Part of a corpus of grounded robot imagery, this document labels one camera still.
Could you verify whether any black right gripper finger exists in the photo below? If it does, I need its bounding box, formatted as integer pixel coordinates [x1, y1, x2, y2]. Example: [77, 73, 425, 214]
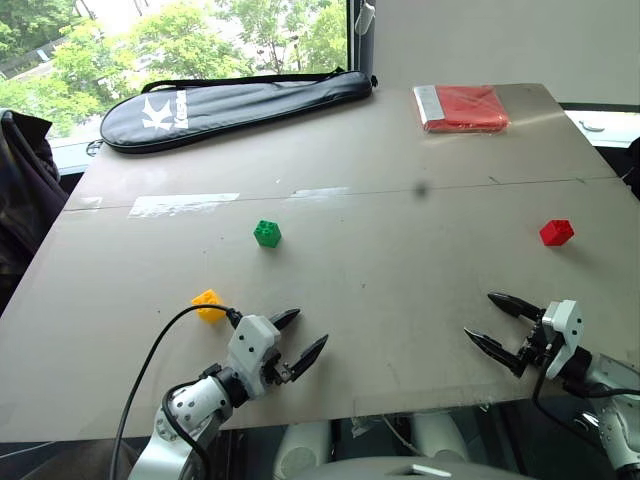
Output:
[486, 292, 545, 322]
[463, 327, 527, 379]

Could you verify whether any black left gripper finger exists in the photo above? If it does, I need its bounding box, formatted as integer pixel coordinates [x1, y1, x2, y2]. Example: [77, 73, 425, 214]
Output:
[290, 333, 330, 385]
[269, 307, 302, 332]

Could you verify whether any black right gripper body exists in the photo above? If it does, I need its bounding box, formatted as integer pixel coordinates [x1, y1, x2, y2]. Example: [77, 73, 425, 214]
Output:
[517, 307, 557, 372]

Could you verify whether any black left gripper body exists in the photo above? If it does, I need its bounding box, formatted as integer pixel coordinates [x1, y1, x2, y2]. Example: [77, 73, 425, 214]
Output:
[259, 351, 297, 388]

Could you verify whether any yellow toy building block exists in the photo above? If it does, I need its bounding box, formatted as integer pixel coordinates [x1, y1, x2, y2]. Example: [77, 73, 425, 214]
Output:
[191, 288, 227, 326]

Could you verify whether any white rounded robot leg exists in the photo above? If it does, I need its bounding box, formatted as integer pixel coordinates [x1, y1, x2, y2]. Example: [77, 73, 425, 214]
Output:
[409, 413, 471, 464]
[271, 420, 332, 480]

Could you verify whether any red toy building block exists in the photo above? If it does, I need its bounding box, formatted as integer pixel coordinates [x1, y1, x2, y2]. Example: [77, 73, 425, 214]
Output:
[538, 218, 576, 247]

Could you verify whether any green toy building block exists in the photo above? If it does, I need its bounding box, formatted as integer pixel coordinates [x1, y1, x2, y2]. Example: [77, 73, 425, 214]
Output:
[253, 218, 283, 249]

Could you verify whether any clear tape patch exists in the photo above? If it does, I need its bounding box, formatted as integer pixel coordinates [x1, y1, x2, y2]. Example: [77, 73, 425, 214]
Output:
[287, 186, 351, 201]

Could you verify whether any grey robot torso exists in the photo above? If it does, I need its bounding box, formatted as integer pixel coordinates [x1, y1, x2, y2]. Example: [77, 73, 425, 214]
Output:
[294, 453, 536, 480]

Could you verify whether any red packet in clear plastic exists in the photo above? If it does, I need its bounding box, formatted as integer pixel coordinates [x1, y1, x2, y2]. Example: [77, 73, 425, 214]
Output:
[412, 83, 512, 135]

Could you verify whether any black racket bag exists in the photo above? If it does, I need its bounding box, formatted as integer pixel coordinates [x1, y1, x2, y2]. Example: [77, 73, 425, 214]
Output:
[98, 69, 379, 155]

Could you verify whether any dark jacket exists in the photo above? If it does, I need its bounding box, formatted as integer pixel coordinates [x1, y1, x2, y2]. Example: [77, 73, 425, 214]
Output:
[0, 108, 70, 314]

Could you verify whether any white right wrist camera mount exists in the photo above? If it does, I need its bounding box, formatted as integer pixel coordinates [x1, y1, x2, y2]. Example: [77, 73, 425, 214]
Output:
[541, 299, 585, 382]

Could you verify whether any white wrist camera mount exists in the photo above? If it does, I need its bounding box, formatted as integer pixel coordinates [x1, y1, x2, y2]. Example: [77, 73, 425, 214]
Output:
[226, 314, 282, 400]
[541, 299, 585, 382]

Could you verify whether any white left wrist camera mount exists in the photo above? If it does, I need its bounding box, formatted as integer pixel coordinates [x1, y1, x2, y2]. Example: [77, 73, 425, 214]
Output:
[226, 314, 282, 400]

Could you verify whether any white window handle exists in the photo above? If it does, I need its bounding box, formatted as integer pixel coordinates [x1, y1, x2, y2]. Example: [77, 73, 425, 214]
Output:
[354, 0, 377, 35]

